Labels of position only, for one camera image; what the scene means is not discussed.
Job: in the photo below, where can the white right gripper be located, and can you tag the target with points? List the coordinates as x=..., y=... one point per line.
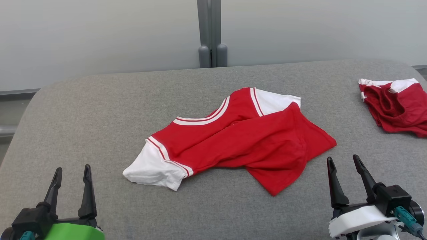
x=357, y=220

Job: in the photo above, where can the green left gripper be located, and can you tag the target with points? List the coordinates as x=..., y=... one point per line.
x=76, y=232

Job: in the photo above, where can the red Bulls 23 shorts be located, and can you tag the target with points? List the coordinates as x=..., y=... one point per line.
x=400, y=106

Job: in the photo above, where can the red white-sleeved Bulls jersey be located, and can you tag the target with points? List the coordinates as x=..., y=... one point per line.
x=260, y=140

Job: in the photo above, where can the grey fabric sofa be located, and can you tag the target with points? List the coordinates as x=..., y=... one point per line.
x=100, y=116

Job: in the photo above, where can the grey partition base strip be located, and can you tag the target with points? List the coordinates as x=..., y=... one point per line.
x=16, y=92
x=421, y=67

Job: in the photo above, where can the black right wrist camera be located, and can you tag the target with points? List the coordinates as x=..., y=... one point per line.
x=395, y=198

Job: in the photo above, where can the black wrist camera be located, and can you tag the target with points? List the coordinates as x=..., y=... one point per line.
x=395, y=198
x=31, y=220

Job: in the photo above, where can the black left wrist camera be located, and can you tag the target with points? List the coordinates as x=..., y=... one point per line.
x=31, y=220

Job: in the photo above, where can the teal left camera plug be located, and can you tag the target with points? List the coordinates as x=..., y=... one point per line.
x=27, y=236

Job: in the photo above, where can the teal camera plug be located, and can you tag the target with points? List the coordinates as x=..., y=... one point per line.
x=27, y=236
x=407, y=218

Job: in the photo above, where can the teal right camera plug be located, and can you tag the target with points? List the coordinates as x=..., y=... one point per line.
x=407, y=218

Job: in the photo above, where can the grey metal floor rail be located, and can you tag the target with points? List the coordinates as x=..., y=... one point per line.
x=6, y=130

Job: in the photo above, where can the grey partition post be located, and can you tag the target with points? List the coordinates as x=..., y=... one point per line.
x=211, y=26

